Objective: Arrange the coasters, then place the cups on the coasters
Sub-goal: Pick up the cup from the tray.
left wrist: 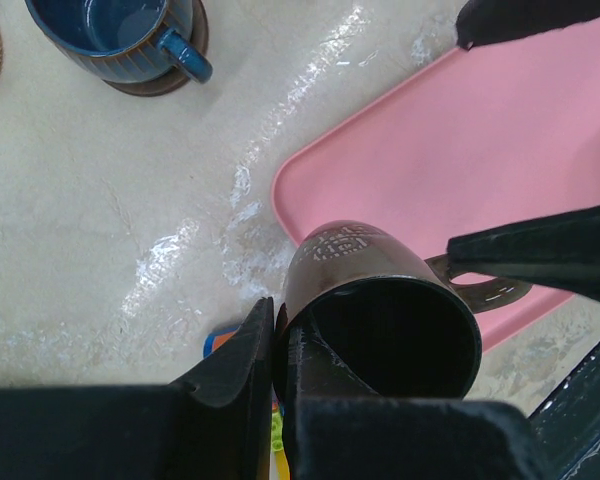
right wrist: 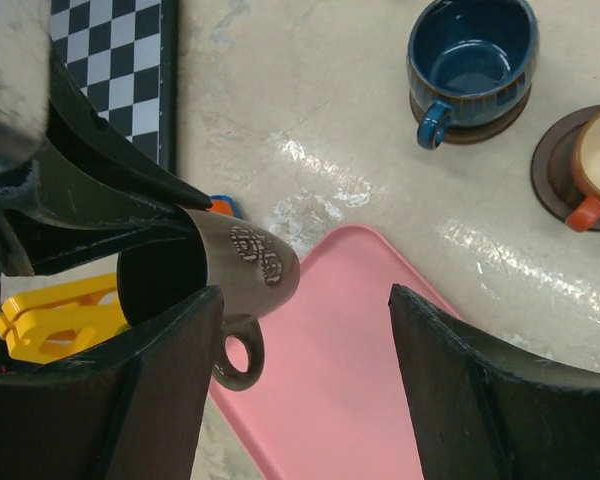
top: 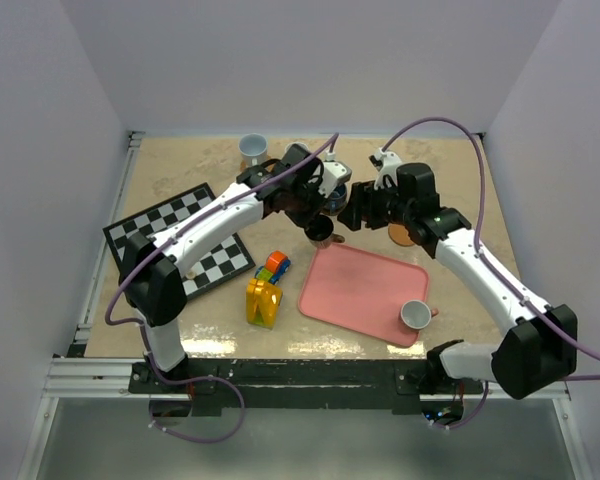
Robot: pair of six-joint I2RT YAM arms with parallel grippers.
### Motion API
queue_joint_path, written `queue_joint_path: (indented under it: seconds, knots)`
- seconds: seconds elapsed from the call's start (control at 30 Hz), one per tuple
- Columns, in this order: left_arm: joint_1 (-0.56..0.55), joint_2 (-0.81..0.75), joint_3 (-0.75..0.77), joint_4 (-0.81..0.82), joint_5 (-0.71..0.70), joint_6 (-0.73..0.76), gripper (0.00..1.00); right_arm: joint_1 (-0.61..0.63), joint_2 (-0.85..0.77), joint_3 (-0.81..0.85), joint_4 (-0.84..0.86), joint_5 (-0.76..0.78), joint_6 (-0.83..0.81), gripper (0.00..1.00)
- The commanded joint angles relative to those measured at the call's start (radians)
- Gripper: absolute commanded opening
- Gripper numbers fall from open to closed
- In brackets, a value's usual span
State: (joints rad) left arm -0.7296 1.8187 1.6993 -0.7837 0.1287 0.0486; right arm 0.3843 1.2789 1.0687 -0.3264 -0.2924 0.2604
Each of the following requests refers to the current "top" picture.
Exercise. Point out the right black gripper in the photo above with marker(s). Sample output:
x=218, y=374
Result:
x=353, y=213

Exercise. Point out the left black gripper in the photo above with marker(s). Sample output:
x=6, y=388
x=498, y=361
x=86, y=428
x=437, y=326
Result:
x=318, y=203

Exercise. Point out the black cup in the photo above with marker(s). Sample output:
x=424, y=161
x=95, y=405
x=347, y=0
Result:
x=324, y=240

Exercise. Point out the dark blue cup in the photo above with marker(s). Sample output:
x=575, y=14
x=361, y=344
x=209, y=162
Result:
x=336, y=201

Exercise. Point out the woven rattan coaster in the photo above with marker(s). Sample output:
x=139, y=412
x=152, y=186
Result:
x=244, y=165
x=400, y=235

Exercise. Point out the pink tray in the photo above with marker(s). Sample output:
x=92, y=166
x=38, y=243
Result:
x=362, y=292

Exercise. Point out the large light blue cup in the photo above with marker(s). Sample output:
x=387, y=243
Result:
x=253, y=148

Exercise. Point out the white cup brown handle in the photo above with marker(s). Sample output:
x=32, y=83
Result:
x=417, y=315

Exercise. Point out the small white cup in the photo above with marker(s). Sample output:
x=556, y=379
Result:
x=296, y=145

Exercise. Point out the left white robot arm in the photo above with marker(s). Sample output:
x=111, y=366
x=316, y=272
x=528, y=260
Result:
x=153, y=269

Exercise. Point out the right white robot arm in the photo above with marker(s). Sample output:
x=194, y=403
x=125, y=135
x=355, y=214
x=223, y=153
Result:
x=536, y=349

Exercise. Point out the colourful toy car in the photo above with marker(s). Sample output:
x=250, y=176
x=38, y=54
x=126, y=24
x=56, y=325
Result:
x=275, y=266

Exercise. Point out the yellow toy block house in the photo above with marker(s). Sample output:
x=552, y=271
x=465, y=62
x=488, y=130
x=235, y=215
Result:
x=263, y=300

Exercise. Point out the black white chessboard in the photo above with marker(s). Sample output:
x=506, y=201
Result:
x=224, y=262

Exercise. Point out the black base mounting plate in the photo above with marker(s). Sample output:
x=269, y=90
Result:
x=395, y=385

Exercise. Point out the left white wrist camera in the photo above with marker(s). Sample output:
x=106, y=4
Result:
x=334, y=174

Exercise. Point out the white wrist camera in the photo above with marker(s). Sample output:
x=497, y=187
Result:
x=386, y=163
x=334, y=174

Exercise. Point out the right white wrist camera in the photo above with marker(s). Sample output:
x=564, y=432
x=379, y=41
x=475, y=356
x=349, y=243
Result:
x=386, y=163

